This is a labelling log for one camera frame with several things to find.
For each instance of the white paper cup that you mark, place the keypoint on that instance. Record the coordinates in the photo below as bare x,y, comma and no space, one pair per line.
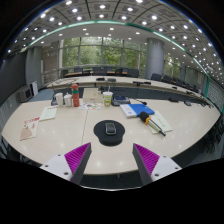
59,100

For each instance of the white paper sheet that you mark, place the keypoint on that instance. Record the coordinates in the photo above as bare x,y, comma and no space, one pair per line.
163,121

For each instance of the black computer mouse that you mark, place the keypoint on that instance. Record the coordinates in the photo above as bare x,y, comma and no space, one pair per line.
110,128

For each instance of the green printed drink cup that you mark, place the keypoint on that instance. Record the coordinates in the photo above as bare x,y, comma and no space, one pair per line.
107,99

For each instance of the red and white pamphlet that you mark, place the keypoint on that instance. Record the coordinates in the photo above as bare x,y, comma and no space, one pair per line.
30,128

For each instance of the black mouse pad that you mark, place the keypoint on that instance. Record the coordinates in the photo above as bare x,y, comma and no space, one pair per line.
100,133

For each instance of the dark conference desk device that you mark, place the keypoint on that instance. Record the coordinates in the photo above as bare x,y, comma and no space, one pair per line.
120,100

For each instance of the dark office chairs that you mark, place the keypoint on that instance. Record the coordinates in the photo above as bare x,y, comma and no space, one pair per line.
156,77

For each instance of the white standing board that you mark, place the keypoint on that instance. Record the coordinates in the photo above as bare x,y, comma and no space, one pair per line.
34,88

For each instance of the grey box appliance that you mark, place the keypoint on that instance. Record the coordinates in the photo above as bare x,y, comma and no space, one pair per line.
24,94

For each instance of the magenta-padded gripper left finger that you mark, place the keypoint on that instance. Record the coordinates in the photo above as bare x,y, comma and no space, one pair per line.
77,157

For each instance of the white lidded mug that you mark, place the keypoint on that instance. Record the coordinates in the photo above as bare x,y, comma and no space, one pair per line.
68,100

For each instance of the red drink bottle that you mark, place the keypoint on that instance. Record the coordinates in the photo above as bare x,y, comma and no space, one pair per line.
75,96

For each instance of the long curved conference desk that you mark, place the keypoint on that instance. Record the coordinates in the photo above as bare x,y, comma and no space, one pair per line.
130,80

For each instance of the white booklet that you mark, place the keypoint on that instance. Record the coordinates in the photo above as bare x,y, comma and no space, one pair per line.
48,113

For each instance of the colourful printed leaflet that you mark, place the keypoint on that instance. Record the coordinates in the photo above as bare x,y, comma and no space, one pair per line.
90,106

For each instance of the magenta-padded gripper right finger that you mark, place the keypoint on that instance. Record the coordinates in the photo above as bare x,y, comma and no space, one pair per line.
148,159

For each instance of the black gooseneck microphone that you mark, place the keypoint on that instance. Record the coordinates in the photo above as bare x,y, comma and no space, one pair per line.
141,102

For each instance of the black handheld microphone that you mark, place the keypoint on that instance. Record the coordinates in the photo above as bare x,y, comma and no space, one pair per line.
144,117

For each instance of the ceiling lights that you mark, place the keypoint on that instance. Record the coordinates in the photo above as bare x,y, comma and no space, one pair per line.
102,6

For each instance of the white cardboard box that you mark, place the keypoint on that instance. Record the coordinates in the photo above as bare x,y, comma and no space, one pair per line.
92,96

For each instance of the blue and white book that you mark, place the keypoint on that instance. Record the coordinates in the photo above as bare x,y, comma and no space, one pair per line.
140,109

